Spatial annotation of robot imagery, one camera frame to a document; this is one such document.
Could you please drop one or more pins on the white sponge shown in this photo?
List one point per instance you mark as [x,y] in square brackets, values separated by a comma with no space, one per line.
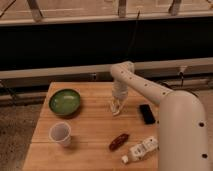
[115,106]

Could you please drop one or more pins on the black rectangular device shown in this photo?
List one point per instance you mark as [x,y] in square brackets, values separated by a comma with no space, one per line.
[147,114]

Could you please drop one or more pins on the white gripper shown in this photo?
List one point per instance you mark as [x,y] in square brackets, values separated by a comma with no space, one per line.
[120,90]

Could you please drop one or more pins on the green bowl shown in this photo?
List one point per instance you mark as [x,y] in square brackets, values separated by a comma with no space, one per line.
[65,102]

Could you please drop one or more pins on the brown sausage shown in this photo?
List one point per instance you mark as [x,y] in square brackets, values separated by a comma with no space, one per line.
[118,142]

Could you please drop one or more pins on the white plastic bottle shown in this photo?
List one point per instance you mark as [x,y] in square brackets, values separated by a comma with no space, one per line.
[141,150]

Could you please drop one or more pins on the clear plastic cup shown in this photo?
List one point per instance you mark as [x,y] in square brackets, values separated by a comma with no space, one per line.
[61,133]

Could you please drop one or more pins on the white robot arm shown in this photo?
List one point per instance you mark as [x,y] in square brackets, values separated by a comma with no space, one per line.
[182,128]

